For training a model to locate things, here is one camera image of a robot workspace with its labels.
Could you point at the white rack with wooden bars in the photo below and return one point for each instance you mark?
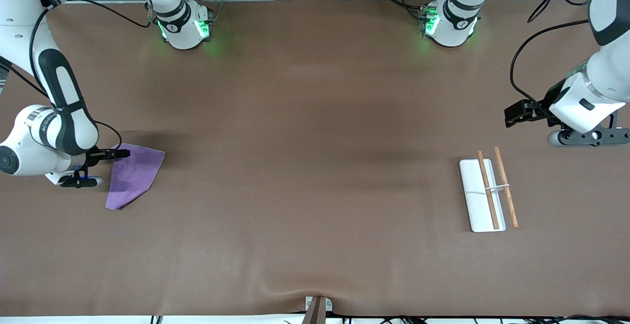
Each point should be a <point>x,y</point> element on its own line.
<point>475,206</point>

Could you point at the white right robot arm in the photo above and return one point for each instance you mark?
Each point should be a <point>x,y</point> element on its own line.
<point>54,132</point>

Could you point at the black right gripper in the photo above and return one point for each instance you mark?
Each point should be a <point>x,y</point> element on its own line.
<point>92,157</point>

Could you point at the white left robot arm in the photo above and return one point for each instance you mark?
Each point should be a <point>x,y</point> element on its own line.
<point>590,97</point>

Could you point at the purple towel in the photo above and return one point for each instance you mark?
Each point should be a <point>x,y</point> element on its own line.
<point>135,176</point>

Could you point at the brown table mat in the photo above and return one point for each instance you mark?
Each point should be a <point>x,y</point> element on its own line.
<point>315,191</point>

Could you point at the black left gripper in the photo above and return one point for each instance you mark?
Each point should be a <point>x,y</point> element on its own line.
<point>540,109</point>

